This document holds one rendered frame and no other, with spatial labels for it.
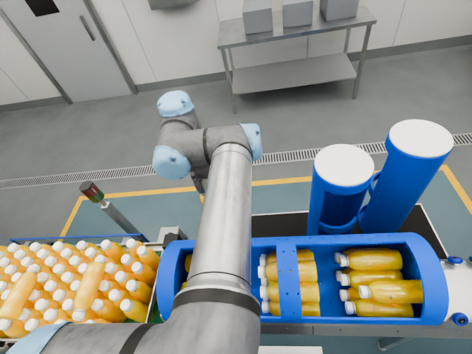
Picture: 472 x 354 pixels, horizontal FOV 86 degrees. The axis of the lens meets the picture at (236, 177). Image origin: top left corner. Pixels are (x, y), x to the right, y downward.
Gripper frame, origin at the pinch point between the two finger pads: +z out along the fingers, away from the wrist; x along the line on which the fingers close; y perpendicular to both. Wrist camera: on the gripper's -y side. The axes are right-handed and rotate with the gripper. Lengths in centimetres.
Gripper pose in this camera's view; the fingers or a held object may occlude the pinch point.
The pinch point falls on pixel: (205, 188)
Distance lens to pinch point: 84.0
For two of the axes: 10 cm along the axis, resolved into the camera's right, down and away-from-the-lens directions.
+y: 9.9, -1.3, -1.1
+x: -0.4, -8.1, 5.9
